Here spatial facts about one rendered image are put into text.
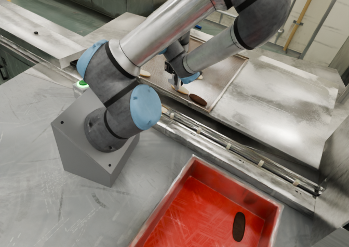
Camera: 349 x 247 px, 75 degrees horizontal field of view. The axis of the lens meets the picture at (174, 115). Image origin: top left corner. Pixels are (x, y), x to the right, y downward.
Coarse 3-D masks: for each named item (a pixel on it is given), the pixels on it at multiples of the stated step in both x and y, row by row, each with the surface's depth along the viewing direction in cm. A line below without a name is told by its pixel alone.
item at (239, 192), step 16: (192, 160) 78; (192, 176) 85; (208, 176) 79; (224, 176) 75; (176, 192) 73; (224, 192) 79; (240, 192) 75; (256, 192) 72; (160, 208) 64; (256, 208) 75; (272, 208) 71; (144, 224) 60; (272, 224) 66; (144, 240) 62; (272, 240) 62
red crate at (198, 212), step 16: (192, 192) 80; (208, 192) 81; (176, 208) 75; (192, 208) 76; (208, 208) 77; (224, 208) 78; (240, 208) 78; (160, 224) 70; (176, 224) 71; (192, 224) 72; (208, 224) 73; (224, 224) 73; (256, 224) 75; (160, 240) 67; (176, 240) 68; (192, 240) 68; (208, 240) 69; (224, 240) 70; (256, 240) 71
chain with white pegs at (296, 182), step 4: (72, 64) 125; (168, 116) 105; (172, 116) 103; (176, 120) 104; (184, 124) 103; (192, 128) 102; (200, 128) 98; (212, 140) 98; (220, 144) 97; (228, 144) 94; (228, 148) 95; (236, 152) 95; (260, 164) 90; (264, 168) 91; (272, 172) 90; (280, 176) 89; (288, 180) 88; (296, 180) 85; (296, 184) 86; (308, 192) 86; (316, 196) 85
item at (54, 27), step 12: (0, 0) 181; (24, 12) 171; (48, 24) 162; (72, 36) 154; (0, 48) 142; (12, 48) 132; (0, 60) 151; (12, 60) 141; (24, 60) 132; (0, 72) 155; (12, 72) 150; (0, 84) 173
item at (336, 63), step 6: (348, 36) 263; (348, 42) 248; (342, 48) 263; (348, 48) 233; (336, 54) 281; (342, 54) 248; (348, 54) 220; (336, 60) 263; (342, 60) 232; (348, 60) 208; (330, 66) 278; (336, 66) 247; (342, 66) 219; (348, 66) 197; (342, 72) 207; (348, 72) 200; (342, 78) 204; (348, 78) 201
